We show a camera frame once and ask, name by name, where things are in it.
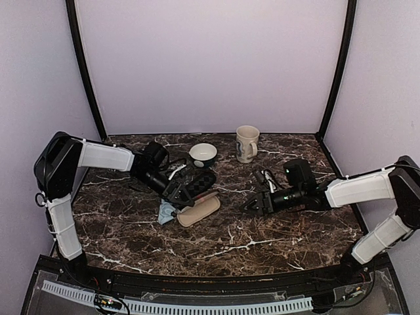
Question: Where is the black frame post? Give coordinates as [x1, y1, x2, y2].
[65, 0, 108, 141]
[316, 0, 357, 141]

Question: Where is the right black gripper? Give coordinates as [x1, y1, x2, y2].
[240, 185, 305, 216]

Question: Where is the white and navy bowl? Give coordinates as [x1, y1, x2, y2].
[189, 143, 218, 168]

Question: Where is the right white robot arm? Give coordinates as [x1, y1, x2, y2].
[241, 156, 419, 285]

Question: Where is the light blue cloth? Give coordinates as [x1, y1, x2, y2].
[157, 199, 179, 225]

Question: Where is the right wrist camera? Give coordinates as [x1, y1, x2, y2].
[253, 169, 280, 193]

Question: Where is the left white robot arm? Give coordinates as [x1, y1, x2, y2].
[33, 132, 201, 261]

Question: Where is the black checkered glasses case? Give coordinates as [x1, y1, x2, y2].
[186, 171, 217, 198]

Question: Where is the black front rail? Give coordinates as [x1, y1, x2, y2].
[32, 255, 391, 298]

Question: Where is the left black frame post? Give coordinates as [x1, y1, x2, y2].
[65, 0, 108, 141]

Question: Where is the right black frame post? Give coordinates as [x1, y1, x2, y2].
[316, 0, 357, 141]

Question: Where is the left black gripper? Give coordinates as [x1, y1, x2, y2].
[134, 168, 194, 207]

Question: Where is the white seahorse mug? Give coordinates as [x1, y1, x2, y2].
[236, 125, 260, 163]

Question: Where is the white slotted cable duct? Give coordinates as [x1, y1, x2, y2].
[41, 279, 314, 314]

